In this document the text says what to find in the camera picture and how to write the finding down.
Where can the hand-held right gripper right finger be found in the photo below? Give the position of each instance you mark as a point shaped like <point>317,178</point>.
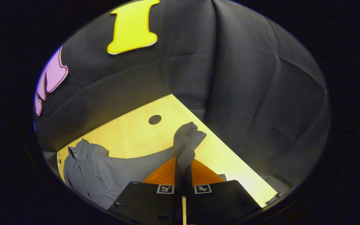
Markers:
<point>223,200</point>

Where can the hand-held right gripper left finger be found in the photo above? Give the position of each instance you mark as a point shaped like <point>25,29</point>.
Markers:
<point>155,203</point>

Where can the grey collared shirt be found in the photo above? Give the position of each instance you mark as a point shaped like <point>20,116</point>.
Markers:
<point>120,175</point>

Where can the dark metal bracket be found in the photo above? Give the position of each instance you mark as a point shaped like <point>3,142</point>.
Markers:
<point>275,198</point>

